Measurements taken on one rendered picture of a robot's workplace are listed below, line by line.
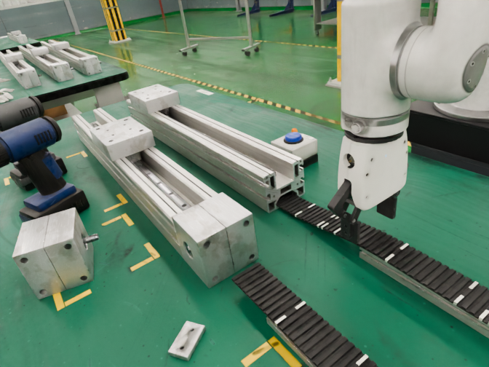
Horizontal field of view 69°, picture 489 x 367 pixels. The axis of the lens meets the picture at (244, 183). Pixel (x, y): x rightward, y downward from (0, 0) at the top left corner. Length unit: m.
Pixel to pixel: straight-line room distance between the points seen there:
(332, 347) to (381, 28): 0.36
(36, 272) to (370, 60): 0.57
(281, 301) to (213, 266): 0.12
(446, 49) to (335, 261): 0.35
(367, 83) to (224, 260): 0.33
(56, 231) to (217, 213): 0.27
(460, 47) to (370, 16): 0.09
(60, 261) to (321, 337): 0.42
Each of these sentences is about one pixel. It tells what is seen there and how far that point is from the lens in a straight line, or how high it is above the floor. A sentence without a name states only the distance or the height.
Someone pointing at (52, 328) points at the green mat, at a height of 0.78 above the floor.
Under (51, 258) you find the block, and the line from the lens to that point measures 0.66.
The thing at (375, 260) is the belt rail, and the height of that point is 0.79.
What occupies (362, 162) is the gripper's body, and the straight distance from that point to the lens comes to 0.48.
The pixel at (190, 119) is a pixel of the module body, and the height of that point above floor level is 0.85.
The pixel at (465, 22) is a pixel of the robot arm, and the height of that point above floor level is 1.13.
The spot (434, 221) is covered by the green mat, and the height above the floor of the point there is 0.78.
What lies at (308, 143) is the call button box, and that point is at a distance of 0.84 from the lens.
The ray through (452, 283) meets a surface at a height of 0.81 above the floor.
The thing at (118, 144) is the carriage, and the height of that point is 0.90.
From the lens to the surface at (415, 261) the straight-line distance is 0.57.
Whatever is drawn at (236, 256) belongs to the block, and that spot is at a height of 0.81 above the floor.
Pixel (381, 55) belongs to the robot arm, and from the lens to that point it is 0.43.
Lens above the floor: 1.20
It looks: 31 degrees down
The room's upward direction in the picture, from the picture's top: 9 degrees counter-clockwise
